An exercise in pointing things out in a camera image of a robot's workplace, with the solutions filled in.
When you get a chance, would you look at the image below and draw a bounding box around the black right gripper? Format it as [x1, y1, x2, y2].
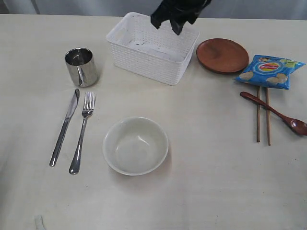
[151, 0, 212, 35]

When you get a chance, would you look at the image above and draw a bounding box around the white perforated plastic basket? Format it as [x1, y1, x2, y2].
[106, 12, 200, 86]

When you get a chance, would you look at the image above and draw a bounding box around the brown wooden plate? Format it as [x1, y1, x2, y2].
[196, 38, 249, 74]

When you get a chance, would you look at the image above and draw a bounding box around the shiny steel cup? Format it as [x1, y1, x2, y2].
[65, 47, 98, 88]

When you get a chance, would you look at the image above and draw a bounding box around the blue chips bag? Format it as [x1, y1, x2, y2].
[235, 55, 305, 90]

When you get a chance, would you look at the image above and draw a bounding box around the silver metal fork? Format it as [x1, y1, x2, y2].
[69, 92, 96, 174]

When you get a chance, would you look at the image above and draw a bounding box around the speckled ceramic bowl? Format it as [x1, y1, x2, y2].
[102, 117, 169, 176]

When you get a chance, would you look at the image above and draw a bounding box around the silver table knife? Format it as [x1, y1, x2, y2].
[49, 89, 80, 167]

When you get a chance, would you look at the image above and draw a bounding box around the dark wooden spoon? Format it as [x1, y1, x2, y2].
[240, 92, 307, 136]

